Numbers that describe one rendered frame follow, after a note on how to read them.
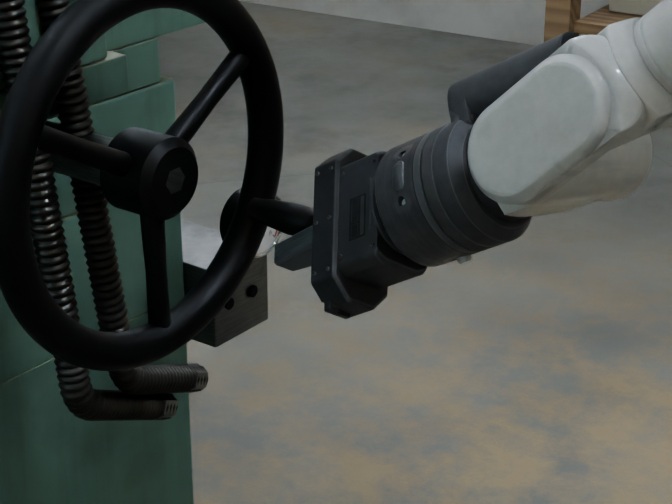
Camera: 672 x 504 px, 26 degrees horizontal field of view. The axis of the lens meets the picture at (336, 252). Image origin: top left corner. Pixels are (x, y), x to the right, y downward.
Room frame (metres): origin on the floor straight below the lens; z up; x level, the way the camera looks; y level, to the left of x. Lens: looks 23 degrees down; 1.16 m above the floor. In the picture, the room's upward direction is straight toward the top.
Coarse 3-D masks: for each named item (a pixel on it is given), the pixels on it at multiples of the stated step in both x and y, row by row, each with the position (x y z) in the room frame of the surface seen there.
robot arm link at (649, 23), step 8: (664, 0) 0.84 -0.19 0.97; (656, 8) 0.84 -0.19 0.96; (664, 8) 0.83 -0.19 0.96; (648, 16) 0.84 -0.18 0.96; (656, 16) 0.83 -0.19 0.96; (664, 16) 0.82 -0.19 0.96; (640, 24) 0.84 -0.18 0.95; (648, 24) 0.83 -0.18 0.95; (656, 24) 0.82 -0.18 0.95; (664, 24) 0.82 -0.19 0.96; (648, 32) 0.83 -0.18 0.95; (656, 32) 0.82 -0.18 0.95; (664, 32) 0.82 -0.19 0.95; (648, 40) 0.82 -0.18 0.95; (656, 40) 0.82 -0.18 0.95; (664, 40) 0.81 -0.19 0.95; (648, 48) 0.82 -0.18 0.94; (656, 48) 0.82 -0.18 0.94; (664, 48) 0.81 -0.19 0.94; (656, 56) 0.82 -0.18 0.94; (664, 56) 0.81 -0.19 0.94; (656, 64) 0.81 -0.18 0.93; (664, 64) 0.81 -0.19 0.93; (664, 72) 0.81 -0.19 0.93
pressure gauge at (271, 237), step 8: (232, 200) 1.25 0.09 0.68; (224, 208) 1.24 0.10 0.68; (232, 208) 1.24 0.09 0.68; (224, 216) 1.24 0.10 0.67; (232, 216) 1.23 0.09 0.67; (224, 224) 1.24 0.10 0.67; (224, 232) 1.24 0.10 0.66; (272, 232) 1.26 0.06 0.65; (280, 232) 1.27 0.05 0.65; (264, 240) 1.25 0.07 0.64; (272, 240) 1.26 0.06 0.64; (264, 248) 1.25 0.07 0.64; (272, 248) 1.26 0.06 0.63; (256, 256) 1.24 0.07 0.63
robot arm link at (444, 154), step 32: (512, 64) 0.90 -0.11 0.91; (448, 96) 0.93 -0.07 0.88; (480, 96) 0.91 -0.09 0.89; (448, 128) 0.91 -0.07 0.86; (448, 160) 0.88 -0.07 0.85; (608, 160) 0.86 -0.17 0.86; (640, 160) 0.89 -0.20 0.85; (448, 192) 0.87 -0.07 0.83; (480, 192) 0.87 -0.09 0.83; (576, 192) 0.85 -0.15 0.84; (608, 192) 0.88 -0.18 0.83; (448, 224) 0.88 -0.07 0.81; (480, 224) 0.87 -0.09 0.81; (512, 224) 0.89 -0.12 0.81
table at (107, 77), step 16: (144, 16) 1.22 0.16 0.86; (160, 16) 1.24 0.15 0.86; (176, 16) 1.26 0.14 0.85; (192, 16) 1.27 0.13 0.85; (112, 32) 1.19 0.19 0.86; (128, 32) 1.21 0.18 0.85; (144, 32) 1.22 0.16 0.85; (160, 32) 1.24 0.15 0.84; (112, 48) 1.19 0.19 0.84; (96, 64) 1.05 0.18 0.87; (112, 64) 1.06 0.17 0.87; (96, 80) 1.05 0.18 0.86; (112, 80) 1.06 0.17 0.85; (0, 96) 0.97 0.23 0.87; (96, 96) 1.05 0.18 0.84; (0, 112) 0.97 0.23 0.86
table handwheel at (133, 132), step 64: (128, 0) 0.95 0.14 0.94; (192, 0) 1.00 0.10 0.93; (64, 64) 0.90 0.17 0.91; (256, 64) 1.05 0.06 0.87; (0, 128) 0.87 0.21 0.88; (128, 128) 0.98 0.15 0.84; (192, 128) 1.00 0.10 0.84; (256, 128) 1.07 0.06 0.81; (0, 192) 0.86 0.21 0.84; (128, 192) 0.94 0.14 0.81; (192, 192) 0.97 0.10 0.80; (256, 192) 1.06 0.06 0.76; (0, 256) 0.86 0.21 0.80; (64, 320) 0.88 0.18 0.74; (192, 320) 0.99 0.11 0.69
